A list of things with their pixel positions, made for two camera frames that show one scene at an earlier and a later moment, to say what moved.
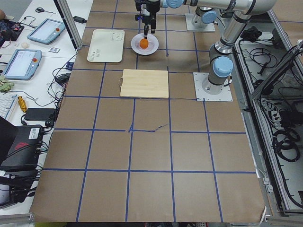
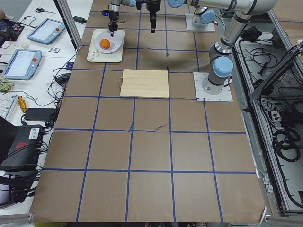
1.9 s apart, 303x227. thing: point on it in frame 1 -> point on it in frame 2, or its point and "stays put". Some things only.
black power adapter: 79,19 stays put
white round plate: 153,44 -> 105,43
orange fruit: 144,43 -> 104,43
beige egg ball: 24,45 stays put
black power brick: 39,114 stays put
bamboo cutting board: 144,83 stays put
